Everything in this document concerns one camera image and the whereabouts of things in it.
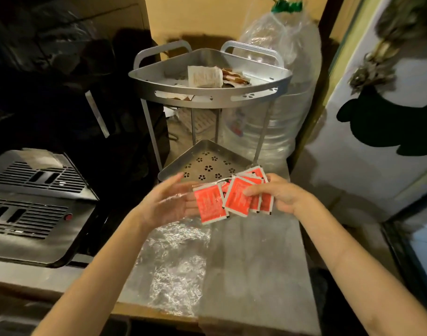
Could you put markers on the person's left hand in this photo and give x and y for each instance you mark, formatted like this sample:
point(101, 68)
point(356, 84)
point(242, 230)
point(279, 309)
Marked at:
point(161, 206)

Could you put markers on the person's right hand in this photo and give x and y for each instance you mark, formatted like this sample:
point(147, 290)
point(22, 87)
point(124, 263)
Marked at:
point(283, 194)

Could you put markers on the person's left thumb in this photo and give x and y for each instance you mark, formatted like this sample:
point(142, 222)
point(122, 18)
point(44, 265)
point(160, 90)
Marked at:
point(173, 181)

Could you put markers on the person's right thumb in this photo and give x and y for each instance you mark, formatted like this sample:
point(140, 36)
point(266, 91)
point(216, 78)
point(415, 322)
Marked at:
point(255, 191)

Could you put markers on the red sachet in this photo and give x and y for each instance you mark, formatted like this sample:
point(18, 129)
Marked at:
point(266, 204)
point(236, 202)
point(255, 172)
point(210, 203)
point(256, 205)

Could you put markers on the person's left forearm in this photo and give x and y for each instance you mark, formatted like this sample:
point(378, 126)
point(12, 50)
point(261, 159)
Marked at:
point(105, 269)

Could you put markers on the person's right forearm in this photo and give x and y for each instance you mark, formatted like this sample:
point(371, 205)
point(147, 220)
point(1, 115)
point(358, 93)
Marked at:
point(353, 262)

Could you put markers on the clear plastic wrap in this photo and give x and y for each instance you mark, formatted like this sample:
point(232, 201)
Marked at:
point(175, 269)

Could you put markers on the silver two-tier corner rack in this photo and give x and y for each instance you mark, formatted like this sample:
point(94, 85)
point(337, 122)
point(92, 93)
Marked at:
point(206, 97)

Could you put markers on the white paper packet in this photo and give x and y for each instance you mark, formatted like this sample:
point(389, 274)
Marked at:
point(204, 76)

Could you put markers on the large clear water bottle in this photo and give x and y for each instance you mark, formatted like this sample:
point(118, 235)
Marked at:
point(290, 83)

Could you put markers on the brown paper packets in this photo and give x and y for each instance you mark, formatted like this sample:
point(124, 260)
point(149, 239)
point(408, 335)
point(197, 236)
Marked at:
point(234, 77)

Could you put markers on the white paper sachet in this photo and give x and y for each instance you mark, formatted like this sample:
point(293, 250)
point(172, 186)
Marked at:
point(40, 159)

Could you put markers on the silver coffee machine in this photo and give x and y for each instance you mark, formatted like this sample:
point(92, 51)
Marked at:
point(35, 213)

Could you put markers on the green bag tie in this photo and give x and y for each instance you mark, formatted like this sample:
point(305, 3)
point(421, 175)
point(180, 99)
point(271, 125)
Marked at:
point(287, 5)

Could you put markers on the dried plant decoration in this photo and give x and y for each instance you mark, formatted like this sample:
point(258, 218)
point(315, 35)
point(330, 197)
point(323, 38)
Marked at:
point(392, 38)

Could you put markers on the dark green wall decal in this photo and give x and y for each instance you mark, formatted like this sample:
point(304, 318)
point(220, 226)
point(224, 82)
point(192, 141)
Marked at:
point(388, 125)

